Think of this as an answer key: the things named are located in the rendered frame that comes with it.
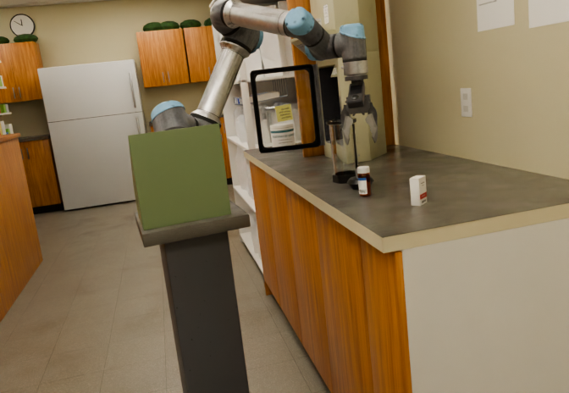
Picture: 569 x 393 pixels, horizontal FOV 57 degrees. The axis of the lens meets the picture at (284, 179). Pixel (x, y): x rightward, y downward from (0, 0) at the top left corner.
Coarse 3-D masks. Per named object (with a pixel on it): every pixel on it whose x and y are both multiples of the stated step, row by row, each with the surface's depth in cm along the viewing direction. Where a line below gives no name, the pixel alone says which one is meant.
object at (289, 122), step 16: (256, 80) 251; (272, 80) 251; (288, 80) 252; (304, 80) 252; (272, 96) 253; (288, 96) 253; (304, 96) 254; (272, 112) 254; (288, 112) 254; (304, 112) 255; (272, 128) 255; (288, 128) 256; (304, 128) 256; (272, 144) 257; (288, 144) 257; (320, 144) 258
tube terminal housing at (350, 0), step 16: (320, 0) 232; (336, 0) 218; (352, 0) 220; (368, 0) 230; (320, 16) 236; (336, 16) 219; (352, 16) 221; (368, 16) 230; (336, 32) 220; (368, 32) 230; (368, 48) 230; (320, 64) 246; (336, 64) 225; (368, 64) 230; (368, 80) 230; (368, 128) 230; (384, 128) 246; (368, 144) 231; (384, 144) 246; (368, 160) 232
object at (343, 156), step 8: (328, 120) 191; (336, 120) 194; (336, 128) 187; (352, 128) 188; (336, 136) 187; (352, 136) 188; (336, 144) 188; (344, 144) 187; (352, 144) 188; (336, 152) 189; (344, 152) 188; (352, 152) 189; (336, 160) 190; (344, 160) 188; (352, 160) 189; (336, 168) 190; (344, 168) 189; (352, 168) 189
